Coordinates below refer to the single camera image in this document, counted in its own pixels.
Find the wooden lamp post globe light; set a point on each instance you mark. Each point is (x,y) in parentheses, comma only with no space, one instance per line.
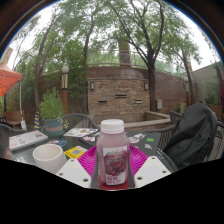
(186,95)
(64,96)

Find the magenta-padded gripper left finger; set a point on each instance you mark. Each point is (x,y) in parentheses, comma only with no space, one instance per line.
(75,171)

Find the wall lamp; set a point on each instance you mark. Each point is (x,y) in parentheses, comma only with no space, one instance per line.
(92,85)
(146,86)

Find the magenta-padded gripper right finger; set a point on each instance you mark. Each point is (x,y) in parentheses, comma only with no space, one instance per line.
(151,170)

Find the white wall box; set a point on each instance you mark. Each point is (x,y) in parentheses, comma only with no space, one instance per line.
(159,104)

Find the orange canopy tent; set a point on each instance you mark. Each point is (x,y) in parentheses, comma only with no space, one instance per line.
(8,81)

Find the pink juice bottle white cap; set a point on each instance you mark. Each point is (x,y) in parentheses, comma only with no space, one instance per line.
(113,153)

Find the dark laptop with stickers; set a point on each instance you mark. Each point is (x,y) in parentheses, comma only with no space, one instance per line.
(143,141)

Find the closed red umbrella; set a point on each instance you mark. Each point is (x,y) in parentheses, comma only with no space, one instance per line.
(220,88)

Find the white ceramic mug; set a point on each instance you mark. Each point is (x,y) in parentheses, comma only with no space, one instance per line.
(50,158)

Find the silver laptop with stickers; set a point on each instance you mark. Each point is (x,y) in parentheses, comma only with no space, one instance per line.
(28,139)

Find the blue yellow striped cone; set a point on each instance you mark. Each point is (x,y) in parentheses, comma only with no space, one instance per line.
(37,120)

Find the green potted plant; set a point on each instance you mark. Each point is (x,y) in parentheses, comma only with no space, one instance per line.
(51,106)

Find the black backpack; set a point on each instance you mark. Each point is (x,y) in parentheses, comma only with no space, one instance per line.
(193,136)

